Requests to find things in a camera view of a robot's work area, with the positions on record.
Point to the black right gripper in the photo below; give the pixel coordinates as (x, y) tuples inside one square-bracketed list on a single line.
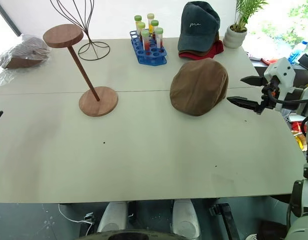
[(269, 96)]

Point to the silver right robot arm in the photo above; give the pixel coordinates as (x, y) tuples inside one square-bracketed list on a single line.
[(304, 215)]

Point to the wooden hat stand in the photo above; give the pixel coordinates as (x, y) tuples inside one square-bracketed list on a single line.
[(93, 100)]

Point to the clear plastic wrap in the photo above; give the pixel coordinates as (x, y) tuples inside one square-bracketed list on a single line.
[(2, 78)]

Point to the brown flat cap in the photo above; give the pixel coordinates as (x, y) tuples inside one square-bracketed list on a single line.
[(198, 87)]

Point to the red baseball cap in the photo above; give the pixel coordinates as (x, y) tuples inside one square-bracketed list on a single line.
[(213, 51)]

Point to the white ribbed plant pot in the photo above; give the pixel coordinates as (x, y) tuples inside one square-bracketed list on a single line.
[(234, 37)]

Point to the blue-labelled plastic bottle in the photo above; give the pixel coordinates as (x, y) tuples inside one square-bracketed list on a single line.
[(297, 53)]

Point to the black box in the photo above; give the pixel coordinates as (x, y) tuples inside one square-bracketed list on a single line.
[(307, 60)]

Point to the plastic-wrapped wooden object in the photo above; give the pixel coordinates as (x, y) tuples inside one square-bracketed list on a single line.
[(23, 53)]

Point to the yellow snack packet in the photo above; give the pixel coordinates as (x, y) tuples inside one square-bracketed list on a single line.
[(300, 140)]

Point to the green palm plant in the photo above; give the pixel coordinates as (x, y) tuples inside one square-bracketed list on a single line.
[(246, 12)]

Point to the blue-grey baseball cap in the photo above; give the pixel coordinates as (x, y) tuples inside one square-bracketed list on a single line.
[(197, 27)]

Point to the green-capped tube, clear red liquid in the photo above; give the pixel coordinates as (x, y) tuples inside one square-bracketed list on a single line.
[(159, 38)]

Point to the blue test tube rack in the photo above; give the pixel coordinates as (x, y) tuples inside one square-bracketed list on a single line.
[(151, 53)]

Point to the pale-capped tube, yellow liquid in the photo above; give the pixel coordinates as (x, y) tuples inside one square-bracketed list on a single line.
[(150, 21)]

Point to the green-capped tube, dark red liquid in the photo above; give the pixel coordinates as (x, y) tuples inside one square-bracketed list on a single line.
[(141, 30)]

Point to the black table leg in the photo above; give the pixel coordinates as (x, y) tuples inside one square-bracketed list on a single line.
[(227, 220)]

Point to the green-capped tube, yellow liquid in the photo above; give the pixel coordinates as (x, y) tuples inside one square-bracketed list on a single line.
[(138, 21)]

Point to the white right robot leg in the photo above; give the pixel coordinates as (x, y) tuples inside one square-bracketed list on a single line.
[(184, 217)]

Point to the white robot leg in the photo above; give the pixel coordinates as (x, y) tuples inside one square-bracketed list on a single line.
[(184, 217), (112, 216)]

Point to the white left robot leg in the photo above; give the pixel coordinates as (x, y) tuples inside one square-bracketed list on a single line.
[(112, 216)]

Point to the dark rounded robot torso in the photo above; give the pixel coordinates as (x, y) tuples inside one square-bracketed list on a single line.
[(123, 236)]

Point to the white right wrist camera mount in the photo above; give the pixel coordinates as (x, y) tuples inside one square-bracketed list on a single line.
[(281, 72)]

